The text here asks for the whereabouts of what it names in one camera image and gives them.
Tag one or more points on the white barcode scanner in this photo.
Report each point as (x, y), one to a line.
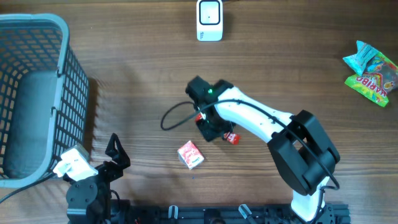
(209, 20)

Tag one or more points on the grey plastic shopping basket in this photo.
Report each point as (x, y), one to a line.
(44, 96)

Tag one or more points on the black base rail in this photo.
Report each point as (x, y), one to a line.
(266, 214)

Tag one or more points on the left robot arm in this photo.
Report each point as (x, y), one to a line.
(92, 200)

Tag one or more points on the teal tissue wipes pack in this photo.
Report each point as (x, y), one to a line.
(360, 59)

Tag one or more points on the green Haribo gummy bag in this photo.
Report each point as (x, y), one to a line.
(378, 79)

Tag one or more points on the red candy bar wrapper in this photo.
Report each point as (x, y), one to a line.
(232, 137)

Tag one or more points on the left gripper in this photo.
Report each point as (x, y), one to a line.
(118, 156)

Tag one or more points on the small red white carton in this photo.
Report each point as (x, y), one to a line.
(190, 155)

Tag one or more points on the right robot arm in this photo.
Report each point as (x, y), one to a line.
(303, 153)

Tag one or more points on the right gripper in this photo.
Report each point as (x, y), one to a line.
(210, 135)

